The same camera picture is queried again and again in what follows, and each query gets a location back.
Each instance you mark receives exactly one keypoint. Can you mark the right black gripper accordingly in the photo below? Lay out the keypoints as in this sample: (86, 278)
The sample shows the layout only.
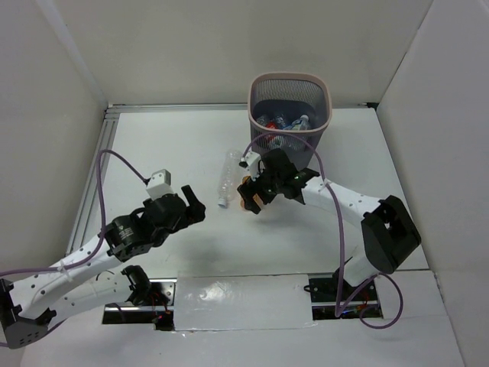
(247, 193)

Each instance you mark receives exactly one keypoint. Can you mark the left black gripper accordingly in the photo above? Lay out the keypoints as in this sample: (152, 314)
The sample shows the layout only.
(187, 211)

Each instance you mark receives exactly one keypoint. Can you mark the orange juice bottle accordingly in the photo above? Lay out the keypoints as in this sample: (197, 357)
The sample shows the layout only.
(250, 200)

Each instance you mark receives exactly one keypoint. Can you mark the clear unlabelled plastic bottle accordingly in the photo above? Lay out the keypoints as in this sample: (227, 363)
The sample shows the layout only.
(230, 178)

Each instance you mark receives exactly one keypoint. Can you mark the blue label bottle white cap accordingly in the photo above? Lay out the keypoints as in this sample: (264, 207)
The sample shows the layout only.
(278, 141)

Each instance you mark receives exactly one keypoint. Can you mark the red label bottle red cap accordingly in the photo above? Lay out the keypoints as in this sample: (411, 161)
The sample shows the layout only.
(265, 122)

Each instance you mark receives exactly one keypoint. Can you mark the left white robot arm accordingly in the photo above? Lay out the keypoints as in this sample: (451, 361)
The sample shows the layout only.
(98, 273)

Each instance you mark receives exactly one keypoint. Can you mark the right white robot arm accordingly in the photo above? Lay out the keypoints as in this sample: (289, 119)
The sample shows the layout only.
(376, 235)

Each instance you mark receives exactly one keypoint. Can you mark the grey mesh waste bin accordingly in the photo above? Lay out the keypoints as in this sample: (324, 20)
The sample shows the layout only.
(293, 94)

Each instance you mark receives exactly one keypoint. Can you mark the white taped front panel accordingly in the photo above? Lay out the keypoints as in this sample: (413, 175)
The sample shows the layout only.
(272, 302)

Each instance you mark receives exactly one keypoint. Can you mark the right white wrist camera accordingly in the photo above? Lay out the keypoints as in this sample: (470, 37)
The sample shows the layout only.
(251, 163)

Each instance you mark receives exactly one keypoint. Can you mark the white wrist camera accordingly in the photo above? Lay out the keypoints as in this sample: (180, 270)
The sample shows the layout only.
(159, 184)
(251, 163)

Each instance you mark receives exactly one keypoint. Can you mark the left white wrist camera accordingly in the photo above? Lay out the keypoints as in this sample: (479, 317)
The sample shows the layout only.
(159, 184)

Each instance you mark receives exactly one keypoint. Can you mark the aluminium frame rail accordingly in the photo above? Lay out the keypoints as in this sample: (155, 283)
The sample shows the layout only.
(191, 142)

